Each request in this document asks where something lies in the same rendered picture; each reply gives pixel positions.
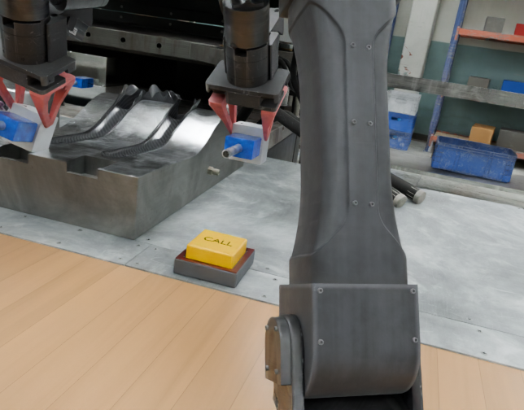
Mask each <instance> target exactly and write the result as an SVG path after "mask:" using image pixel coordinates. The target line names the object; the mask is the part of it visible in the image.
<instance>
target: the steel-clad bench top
mask: <svg viewBox="0 0 524 410"><path fill-rule="evenodd" d="M418 188H419V187H418ZM419 189H421V190H423V191H425V192H426V197H425V199H424V201H423V202H422V203H420V204H416V203H415V202H413V201H411V200H410V199H408V198H407V200H406V203H405V204H404V205H403V206H402V207H399V208H396V207H395V206H394V210H395V219H396V224H397V228H398V232H399V236H400V242H401V246H402V248H403V250H404V252H405V254H406V258H407V270H408V285H417V286H418V303H419V321H420V339H421V344H423V345H427V346H429V347H435V348H438V349H442V350H445V351H450V352H454V353H457V354H460V355H466V356H469V357H473V358H475V359H479V360H485V361H488V362H492V363H494V364H500V365H503V366H507V367H510V368H513V369H519V370H522V371H524V209H523V208H520V207H513V206H509V205H504V204H500V203H493V202H488V201H484V200H480V199H476V198H468V197H464V196H460V195H455V194H448V193H444V192H439V191H435V190H428V189H423V188H419ZM299 205H300V164H297V163H293V162H288V161H284V160H280V159H272V158H268V157H267V158H266V161H265V162H263V163H262V164H261V165H259V164H251V163H247V162H243V166H242V167H241V168H239V169H238V170H237V171H235V172H233V173H232V174H230V175H229V176H227V177H226V178H225V179H223V180H222V181H220V182H219V183H217V184H216V185H214V186H213V187H212V188H210V189H209V190H207V191H205V192H204V193H203V194H201V195H200V196H198V197H197V198H195V199H194V200H192V201H191V202H189V203H187V204H186V205H185V206H184V207H182V208H181V209H179V210H178V211H176V212H174V213H173V214H172V215H171V216H169V217H168V218H166V219H165V220H163V221H161V222H160V223H158V224H157V225H156V226H154V227H153V228H152V229H150V230H148V231H147V232H145V233H144V234H143V235H141V236H140V237H138V238H136V239H135V240H132V239H128V238H122V237H119V236H116V235H112V234H109V233H103V232H99V231H96V230H92V229H86V228H82V227H79V226H75V225H70V224H66V223H63V222H59V221H56V220H50V219H46V218H43V217H40V216H34V215H30V214H27V213H23V212H18V211H14V210H11V209H7V208H4V207H0V234H4V235H7V236H11V237H14V238H19V239H23V240H26V241H30V242H35V243H38V244H42V245H45V246H50V247H53V248H57V249H60V250H64V251H69V252H72V253H76V254H79V255H84V256H88V257H91V258H95V259H98V260H103V261H107V262H110V263H113V264H118V265H122V266H125V267H129V268H134V269H137V270H141V271H144V272H148V273H153V274H156V275H160V276H163V277H168V278H172V279H175V280H178V281H183V282H187V283H190V284H194V285H197V286H202V287H206V288H209V289H213V290H218V291H221V292H225V293H228V294H233V295H237V296H240V297H243V298H247V299H252V300H255V301H259V302H262V303H267V304H271V305H274V306H278V307H279V285H289V259H290V257H291V256H292V252H293V248H294V244H295V237H296V232H297V227H298V220H299ZM205 229H207V230H211V231H214V232H218V233H224V234H228V235H231V236H235V237H239V238H245V239H246V240H247V248H251V249H255V256H254V262H253V264H252V266H251V267H250V268H249V269H248V271H247V272H246V274H245V275H244V276H243V278H242V279H241V281H240V282H239V283H238V284H237V286H236V287H235V288H231V287H228V286H222V285H219V284H216V283H212V282H209V281H203V280H200V279H197V278H193V277H187V276H184V275H181V274H177V273H174V272H173V269H174V260H175V258H176V257H177V256H178V255H179V254H180V253H182V252H183V251H184V250H185V249H186V248H187V244H189V243H190V242H191V241H192V240H193V239H195V238H196V237H197V236H198V235H199V234H200V233H202V232H203V231H204V230H205Z"/></svg>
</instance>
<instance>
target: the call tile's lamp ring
mask: <svg viewBox="0 0 524 410"><path fill-rule="evenodd" d="M246 250H247V253H246V254H245V255H244V256H243V257H242V258H241V259H240V261H239V262H238V263H237V265H236V266H235V267H234V268H233V269H231V268H225V267H221V266H218V265H214V264H209V263H205V262H202V261H198V260H193V259H189V258H186V257H183V256H185V255H186V249H185V250H184V251H183V252H182V253H180V254H179V255H178V256H177V257H176V259H179V260H184V261H188V262H191V263H195V264H201V265H204V266H208V267H211V268H217V269H220V270H224V271H227V272H231V273H237V272H238V270H239V269H240V268H241V267H242V266H243V265H244V263H245V262H246V261H247V259H248V258H249V257H250V255H251V254H252V253H253V251H254V250H255V249H251V248H246Z"/></svg>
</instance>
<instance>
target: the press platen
mask: <svg viewBox="0 0 524 410"><path fill-rule="evenodd" d="M67 40H69V41H79V40H77V39H75V38H73V37H69V36H67ZM79 42H84V43H89V44H95V45H100V46H110V47H115V48H120V49H125V50H134V51H139V52H145V53H150V54H155V55H164V56H169V57H174V58H180V59H189V60H194V61H199V62H205V63H211V64H214V66H215V67H216V66H217V64H218V63H219V62H220V61H221V60H225V56H224V45H222V42H223V40H219V39H214V38H208V37H198V36H193V35H187V34H181V33H171V32H166V31H160V30H154V29H149V28H139V27H134V26H128V25H123V24H113V23H107V22H101V21H96V20H93V23H92V26H91V27H90V26H89V27H88V28H87V30H86V32H85V35H84V38H83V41H79ZM293 52H294V51H292V50H291V49H285V48H281V47H279V48H278V64H279V65H281V66H282V69H286V70H288V69H289V71H290V65H291V60H292V56H293ZM287 68H288V69H287ZM288 86H289V88H290V89H291V90H292V91H293V92H295V91H294V89H293V87H292V84H291V80H289V82H288Z"/></svg>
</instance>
